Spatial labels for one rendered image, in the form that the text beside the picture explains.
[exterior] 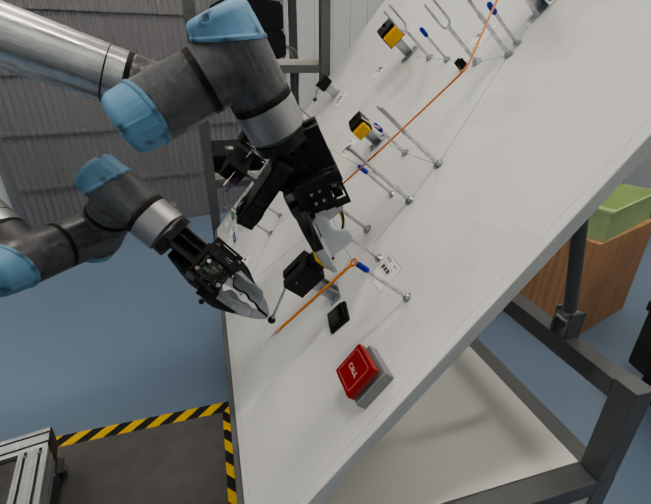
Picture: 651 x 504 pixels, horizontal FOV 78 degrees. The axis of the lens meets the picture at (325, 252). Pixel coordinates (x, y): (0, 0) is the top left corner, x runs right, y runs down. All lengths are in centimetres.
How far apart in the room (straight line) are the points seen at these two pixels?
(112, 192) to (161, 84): 25
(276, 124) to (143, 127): 14
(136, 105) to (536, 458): 85
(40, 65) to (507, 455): 94
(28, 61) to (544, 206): 62
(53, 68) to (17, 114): 353
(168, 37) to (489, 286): 382
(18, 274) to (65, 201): 359
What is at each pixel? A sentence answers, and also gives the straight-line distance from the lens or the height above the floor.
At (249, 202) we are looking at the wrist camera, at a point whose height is 128.
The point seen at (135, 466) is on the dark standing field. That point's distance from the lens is 195.
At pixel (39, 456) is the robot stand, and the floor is 21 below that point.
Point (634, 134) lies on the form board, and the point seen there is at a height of 139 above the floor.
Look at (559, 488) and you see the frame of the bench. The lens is 88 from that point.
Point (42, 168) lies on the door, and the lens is 420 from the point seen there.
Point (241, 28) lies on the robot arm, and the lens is 48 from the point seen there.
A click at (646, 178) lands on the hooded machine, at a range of 535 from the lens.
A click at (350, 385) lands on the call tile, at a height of 110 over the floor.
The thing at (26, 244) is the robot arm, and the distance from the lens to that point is 70.
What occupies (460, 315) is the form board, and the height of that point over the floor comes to 119.
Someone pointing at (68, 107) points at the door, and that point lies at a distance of 409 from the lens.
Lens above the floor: 146
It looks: 26 degrees down
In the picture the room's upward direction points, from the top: straight up
